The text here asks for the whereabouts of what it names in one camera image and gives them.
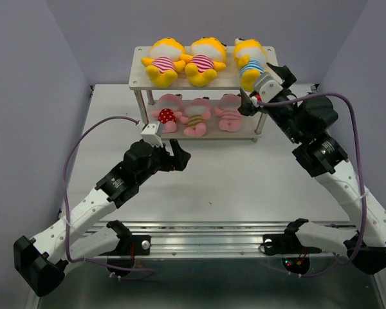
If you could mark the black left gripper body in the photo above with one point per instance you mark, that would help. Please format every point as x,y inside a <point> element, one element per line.
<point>160,161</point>

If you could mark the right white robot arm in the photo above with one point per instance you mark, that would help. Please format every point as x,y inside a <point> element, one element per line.
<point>364,245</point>

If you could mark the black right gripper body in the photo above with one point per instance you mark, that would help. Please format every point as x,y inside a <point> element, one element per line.
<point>284,114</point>

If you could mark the pink toy orange striped shirt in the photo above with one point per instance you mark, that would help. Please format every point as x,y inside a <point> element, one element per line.
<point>196,114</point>

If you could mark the yellow toy blue striped shirt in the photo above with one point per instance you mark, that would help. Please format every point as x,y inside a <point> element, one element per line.
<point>250,58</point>

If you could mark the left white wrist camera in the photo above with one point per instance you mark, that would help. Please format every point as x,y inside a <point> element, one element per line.
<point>151,134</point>

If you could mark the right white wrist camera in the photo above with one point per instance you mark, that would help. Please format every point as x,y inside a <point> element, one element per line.
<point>267,87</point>

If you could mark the pink toy red polka-dot shirt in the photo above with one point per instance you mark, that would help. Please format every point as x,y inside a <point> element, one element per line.
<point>168,110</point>

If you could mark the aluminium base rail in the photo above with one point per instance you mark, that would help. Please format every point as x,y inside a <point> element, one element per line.
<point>201,240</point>

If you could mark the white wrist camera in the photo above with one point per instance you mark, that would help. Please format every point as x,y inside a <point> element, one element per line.
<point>267,87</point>
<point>151,134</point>

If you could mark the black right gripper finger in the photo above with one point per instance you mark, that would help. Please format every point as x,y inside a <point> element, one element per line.
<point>249,103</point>
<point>287,77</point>

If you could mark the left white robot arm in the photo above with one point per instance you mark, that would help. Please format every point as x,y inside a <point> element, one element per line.
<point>45,259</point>

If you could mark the yellow toy pink striped shirt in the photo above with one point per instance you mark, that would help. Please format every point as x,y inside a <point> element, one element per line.
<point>163,63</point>

